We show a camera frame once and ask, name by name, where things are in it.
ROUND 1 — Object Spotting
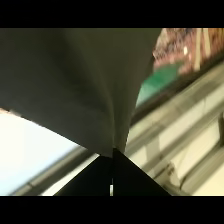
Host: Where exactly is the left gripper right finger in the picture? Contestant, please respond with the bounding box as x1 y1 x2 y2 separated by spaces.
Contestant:
112 147 172 197

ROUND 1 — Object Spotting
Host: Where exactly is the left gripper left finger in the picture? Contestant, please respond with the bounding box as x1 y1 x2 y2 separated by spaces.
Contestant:
54 154 114 197

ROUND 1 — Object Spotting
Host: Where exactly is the grey garment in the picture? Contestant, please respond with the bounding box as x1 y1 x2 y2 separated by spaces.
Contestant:
0 27 163 159

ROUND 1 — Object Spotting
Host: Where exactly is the silver frame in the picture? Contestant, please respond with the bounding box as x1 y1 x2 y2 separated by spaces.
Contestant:
11 61 224 197

